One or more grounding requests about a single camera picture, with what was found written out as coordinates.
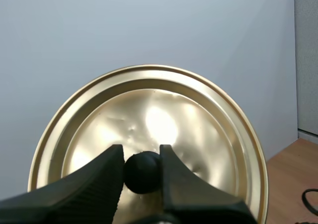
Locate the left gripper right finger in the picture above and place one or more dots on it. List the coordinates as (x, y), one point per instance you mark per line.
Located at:
(188, 191)

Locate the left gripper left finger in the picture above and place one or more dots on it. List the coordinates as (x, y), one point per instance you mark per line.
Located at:
(82, 189)

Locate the gold lid with black knob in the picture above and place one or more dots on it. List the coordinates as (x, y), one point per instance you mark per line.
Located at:
(154, 114)

